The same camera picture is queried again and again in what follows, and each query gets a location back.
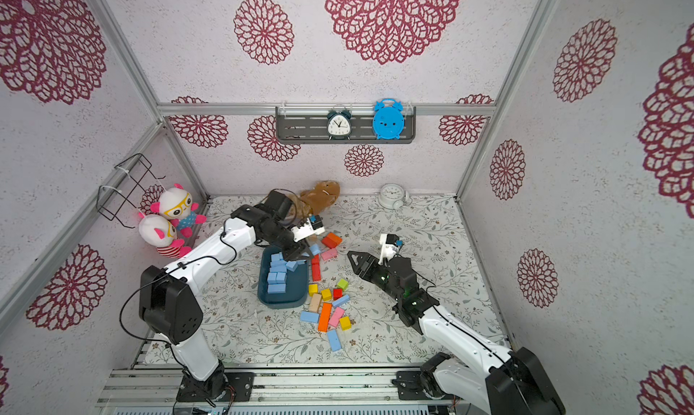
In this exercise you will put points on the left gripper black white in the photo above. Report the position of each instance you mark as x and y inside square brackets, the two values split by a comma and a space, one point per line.
[301, 247]

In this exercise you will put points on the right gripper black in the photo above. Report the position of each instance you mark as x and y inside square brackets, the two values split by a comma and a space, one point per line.
[377, 269]

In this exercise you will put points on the light blue narrow block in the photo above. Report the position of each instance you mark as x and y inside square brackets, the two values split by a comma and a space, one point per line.
[341, 301]

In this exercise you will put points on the light blue rectangular block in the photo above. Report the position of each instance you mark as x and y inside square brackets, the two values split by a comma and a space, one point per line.
[277, 267]
[280, 288]

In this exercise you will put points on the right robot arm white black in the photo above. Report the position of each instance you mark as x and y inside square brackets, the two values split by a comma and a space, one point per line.
[493, 378]

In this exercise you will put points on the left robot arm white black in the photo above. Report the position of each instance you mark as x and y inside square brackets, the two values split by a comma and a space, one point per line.
[169, 296]

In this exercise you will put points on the green cube block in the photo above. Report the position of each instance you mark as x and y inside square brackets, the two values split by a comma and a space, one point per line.
[342, 284]

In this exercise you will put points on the pink rectangular block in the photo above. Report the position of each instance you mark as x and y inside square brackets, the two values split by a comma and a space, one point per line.
[329, 254]

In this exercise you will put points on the red rectangular block by orange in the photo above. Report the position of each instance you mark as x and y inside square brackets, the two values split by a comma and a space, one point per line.
[329, 243]

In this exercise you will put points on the brown teddy bear plush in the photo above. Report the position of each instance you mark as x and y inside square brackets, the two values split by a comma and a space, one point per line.
[323, 195]

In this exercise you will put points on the red rectangular block lower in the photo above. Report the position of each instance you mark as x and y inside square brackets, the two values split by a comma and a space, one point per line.
[316, 273]

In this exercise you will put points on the pink block lower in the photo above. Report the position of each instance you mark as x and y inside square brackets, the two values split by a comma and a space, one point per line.
[335, 318]

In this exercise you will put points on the long natural wooden block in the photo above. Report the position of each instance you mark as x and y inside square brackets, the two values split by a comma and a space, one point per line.
[315, 303]

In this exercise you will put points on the yellow cube far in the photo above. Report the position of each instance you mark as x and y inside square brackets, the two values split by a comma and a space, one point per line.
[345, 323]

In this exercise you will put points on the long orange block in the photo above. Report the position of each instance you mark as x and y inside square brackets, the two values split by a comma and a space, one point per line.
[324, 318]

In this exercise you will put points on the dark teal plastic bin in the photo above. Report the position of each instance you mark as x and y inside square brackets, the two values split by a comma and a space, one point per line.
[297, 284]

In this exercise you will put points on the white alarm clock on table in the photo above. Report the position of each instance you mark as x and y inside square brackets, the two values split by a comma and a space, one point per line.
[393, 197]

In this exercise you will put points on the white owl plush yellow glasses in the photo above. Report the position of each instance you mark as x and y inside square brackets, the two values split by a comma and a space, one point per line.
[177, 206]

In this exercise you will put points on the dark green alarm clock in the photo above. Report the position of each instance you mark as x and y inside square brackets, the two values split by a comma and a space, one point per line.
[339, 126]

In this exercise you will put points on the white plush striped legs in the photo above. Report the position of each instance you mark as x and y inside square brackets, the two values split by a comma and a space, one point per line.
[161, 234]

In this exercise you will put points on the blue alarm clock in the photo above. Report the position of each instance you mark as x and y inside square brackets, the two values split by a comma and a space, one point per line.
[388, 121]

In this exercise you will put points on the grey wall shelf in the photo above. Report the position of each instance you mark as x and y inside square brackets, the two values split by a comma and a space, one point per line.
[309, 126]

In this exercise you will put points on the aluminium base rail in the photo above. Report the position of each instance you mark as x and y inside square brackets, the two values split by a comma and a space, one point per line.
[368, 384]

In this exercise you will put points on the black wire wall basket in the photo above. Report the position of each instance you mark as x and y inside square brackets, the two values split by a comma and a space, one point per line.
[137, 188]

